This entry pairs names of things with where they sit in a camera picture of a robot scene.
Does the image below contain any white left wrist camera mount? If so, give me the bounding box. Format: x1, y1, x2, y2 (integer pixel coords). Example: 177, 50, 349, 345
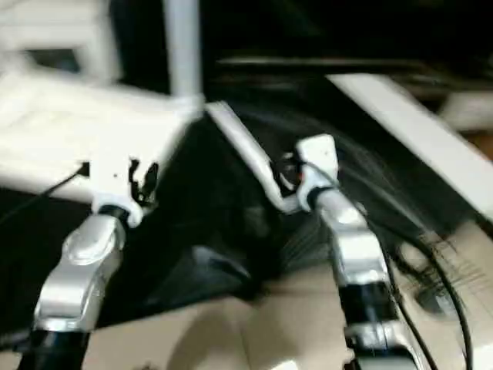
88, 156, 144, 229

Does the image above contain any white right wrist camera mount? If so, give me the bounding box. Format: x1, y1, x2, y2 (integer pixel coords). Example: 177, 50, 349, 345
293, 133, 340, 214

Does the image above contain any white plastic table leg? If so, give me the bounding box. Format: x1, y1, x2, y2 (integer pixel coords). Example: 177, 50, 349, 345
205, 100, 306, 214
164, 0, 204, 102

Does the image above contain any black plastic mat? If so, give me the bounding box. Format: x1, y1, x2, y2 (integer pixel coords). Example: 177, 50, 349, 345
0, 57, 478, 328

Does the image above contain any white cabinet with glass doors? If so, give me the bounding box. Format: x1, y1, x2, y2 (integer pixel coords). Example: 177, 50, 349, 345
0, 0, 121, 86

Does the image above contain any white plastic table top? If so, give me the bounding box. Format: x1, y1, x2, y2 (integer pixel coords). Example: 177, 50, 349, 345
0, 68, 208, 206

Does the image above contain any white flat board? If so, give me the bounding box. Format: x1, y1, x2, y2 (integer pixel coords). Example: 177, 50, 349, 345
324, 72, 493, 229

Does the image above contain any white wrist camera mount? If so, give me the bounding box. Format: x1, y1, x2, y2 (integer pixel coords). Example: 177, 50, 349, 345
293, 133, 340, 214
88, 156, 144, 229

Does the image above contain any dark metal rail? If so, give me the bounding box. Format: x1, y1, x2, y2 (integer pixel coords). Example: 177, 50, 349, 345
214, 56, 425, 73

